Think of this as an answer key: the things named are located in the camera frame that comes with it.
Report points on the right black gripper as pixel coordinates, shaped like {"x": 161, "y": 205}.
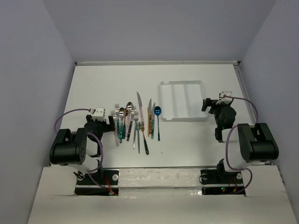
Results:
{"x": 208, "y": 101}

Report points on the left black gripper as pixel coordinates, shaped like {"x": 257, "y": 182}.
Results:
{"x": 103, "y": 123}

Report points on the pink handled fork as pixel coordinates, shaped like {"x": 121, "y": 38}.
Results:
{"x": 113, "y": 114}

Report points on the gold fork green handle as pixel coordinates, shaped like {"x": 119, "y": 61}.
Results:
{"x": 144, "y": 140}

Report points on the orange handled knife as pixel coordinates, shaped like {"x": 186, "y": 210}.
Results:
{"x": 149, "y": 117}

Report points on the blue metallic spoon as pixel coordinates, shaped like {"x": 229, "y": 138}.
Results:
{"x": 157, "y": 112}

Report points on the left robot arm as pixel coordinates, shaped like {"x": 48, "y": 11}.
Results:
{"x": 82, "y": 149}

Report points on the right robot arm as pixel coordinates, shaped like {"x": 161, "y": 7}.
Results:
{"x": 245, "y": 144}

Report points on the all silver fork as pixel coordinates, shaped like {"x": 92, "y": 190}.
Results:
{"x": 136, "y": 118}

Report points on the white compartment tray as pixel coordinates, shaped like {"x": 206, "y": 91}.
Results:
{"x": 181, "y": 101}

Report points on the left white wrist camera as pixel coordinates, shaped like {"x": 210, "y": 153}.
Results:
{"x": 98, "y": 114}

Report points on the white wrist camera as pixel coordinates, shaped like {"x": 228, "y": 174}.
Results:
{"x": 98, "y": 114}
{"x": 225, "y": 98}

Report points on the teal handled spoon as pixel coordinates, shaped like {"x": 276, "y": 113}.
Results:
{"x": 122, "y": 121}

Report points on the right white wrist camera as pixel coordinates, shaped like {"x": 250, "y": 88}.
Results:
{"x": 225, "y": 98}

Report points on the pink handled spoon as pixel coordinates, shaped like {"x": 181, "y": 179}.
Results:
{"x": 128, "y": 110}

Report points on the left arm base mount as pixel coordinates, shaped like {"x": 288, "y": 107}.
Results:
{"x": 102, "y": 183}

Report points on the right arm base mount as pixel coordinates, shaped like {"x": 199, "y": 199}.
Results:
{"x": 213, "y": 184}

